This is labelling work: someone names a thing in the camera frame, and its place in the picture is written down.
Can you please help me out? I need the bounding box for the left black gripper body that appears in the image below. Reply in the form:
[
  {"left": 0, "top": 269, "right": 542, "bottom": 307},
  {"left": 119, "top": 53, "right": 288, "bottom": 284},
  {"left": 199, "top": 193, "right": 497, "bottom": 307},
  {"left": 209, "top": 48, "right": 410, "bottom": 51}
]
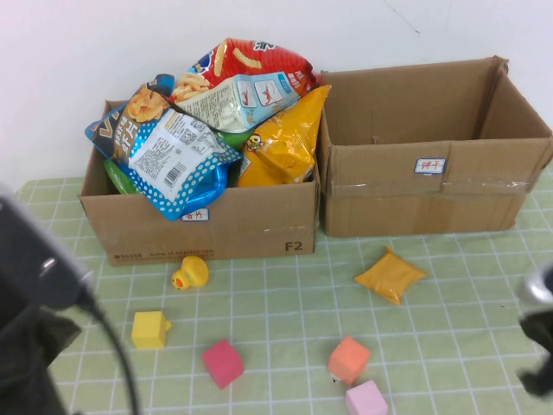
[{"left": 0, "top": 309, "right": 83, "bottom": 415}]

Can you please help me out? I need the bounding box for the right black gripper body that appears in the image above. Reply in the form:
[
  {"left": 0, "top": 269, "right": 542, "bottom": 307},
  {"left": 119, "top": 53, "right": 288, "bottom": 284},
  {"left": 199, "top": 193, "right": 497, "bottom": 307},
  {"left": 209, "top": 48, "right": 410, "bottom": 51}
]
[{"left": 518, "top": 310, "right": 553, "bottom": 397}]

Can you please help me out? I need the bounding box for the yellow foam cube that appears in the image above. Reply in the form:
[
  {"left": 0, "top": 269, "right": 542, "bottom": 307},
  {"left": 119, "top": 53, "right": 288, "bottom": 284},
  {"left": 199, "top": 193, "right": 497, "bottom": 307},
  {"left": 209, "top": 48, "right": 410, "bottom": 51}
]
[{"left": 130, "top": 310, "right": 173, "bottom": 350}]

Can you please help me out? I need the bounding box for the yellow-orange snack packet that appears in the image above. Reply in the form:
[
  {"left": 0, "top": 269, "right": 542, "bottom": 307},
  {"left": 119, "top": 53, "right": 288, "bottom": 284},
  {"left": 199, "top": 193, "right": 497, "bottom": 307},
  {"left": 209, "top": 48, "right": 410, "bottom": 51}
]
[{"left": 353, "top": 246, "right": 429, "bottom": 307}]

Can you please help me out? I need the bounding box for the yellow rubber duck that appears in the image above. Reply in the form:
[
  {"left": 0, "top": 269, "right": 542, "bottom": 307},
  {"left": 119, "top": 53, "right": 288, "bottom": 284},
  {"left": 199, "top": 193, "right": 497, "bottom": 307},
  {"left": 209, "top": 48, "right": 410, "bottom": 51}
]
[{"left": 170, "top": 255, "right": 210, "bottom": 291}]

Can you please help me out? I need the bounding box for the pink foam cube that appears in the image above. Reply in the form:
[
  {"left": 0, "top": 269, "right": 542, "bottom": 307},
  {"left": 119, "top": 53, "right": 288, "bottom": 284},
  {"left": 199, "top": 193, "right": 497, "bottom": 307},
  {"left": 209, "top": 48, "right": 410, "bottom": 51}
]
[{"left": 344, "top": 380, "right": 389, "bottom": 415}]

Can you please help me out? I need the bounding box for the red foam cube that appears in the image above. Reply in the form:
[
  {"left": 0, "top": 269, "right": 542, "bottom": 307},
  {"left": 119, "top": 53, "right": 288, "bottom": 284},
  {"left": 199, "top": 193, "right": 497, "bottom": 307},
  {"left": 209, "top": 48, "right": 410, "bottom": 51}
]
[{"left": 201, "top": 338, "right": 245, "bottom": 390}]

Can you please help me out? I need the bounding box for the orange foam cube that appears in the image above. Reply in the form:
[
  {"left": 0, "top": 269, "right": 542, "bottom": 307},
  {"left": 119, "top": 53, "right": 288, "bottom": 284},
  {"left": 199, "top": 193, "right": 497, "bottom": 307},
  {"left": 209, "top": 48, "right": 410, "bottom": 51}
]
[{"left": 327, "top": 336, "right": 372, "bottom": 387}]

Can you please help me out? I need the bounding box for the cardboard box with taped front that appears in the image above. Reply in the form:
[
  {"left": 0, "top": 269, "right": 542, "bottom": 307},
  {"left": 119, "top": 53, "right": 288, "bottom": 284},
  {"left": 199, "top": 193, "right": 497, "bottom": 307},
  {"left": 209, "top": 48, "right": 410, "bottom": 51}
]
[{"left": 317, "top": 54, "right": 553, "bottom": 238}]

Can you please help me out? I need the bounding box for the white label red handwriting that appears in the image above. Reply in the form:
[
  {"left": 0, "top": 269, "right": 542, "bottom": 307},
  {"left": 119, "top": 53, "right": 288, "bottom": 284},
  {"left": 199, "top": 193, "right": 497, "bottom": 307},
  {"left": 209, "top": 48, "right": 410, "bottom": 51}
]
[
  {"left": 180, "top": 207, "right": 211, "bottom": 223},
  {"left": 414, "top": 157, "right": 448, "bottom": 176}
]

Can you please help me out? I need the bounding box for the blue polka dot chip bag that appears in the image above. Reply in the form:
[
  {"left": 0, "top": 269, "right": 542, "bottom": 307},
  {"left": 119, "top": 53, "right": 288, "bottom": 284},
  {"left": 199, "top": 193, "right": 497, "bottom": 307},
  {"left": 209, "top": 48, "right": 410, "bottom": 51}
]
[{"left": 84, "top": 73, "right": 243, "bottom": 222}]

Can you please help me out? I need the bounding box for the cardboard box printed F2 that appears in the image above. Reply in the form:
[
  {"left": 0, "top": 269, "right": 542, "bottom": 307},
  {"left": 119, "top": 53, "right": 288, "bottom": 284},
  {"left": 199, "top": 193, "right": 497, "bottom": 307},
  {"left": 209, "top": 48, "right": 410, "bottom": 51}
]
[{"left": 79, "top": 99, "right": 321, "bottom": 267}]

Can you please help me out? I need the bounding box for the green checked tablecloth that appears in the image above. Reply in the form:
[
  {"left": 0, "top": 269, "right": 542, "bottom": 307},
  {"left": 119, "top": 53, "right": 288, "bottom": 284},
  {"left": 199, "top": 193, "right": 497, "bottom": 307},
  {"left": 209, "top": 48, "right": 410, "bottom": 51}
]
[{"left": 0, "top": 166, "right": 553, "bottom": 415}]

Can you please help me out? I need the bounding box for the yellow chip bag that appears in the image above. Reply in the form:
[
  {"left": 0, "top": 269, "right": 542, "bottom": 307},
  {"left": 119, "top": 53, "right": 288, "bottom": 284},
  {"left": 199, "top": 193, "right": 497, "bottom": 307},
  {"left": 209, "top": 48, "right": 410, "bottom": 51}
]
[{"left": 236, "top": 84, "right": 333, "bottom": 188}]

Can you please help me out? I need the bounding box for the red shrimp stick chip bag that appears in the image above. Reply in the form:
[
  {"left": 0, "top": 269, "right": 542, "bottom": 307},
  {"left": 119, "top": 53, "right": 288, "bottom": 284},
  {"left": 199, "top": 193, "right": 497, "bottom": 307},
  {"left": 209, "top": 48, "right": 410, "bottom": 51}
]
[{"left": 170, "top": 37, "right": 324, "bottom": 134}]

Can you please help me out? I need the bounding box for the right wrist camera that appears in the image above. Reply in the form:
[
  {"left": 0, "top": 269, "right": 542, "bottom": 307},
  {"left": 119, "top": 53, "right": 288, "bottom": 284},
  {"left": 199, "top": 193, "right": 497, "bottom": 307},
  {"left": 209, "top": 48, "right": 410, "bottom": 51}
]
[{"left": 517, "top": 264, "right": 553, "bottom": 306}]

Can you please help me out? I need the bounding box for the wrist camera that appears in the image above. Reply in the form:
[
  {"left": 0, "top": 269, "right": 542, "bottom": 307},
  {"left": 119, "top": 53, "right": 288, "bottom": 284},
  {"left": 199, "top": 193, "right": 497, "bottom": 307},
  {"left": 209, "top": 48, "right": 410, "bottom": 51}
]
[
  {"left": 0, "top": 185, "right": 94, "bottom": 310},
  {"left": 517, "top": 264, "right": 553, "bottom": 306}
]

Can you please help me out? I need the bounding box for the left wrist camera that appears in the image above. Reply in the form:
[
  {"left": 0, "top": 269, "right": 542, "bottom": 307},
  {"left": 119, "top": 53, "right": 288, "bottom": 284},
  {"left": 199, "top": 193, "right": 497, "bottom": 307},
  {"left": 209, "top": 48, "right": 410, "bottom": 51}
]
[{"left": 0, "top": 185, "right": 94, "bottom": 310}]

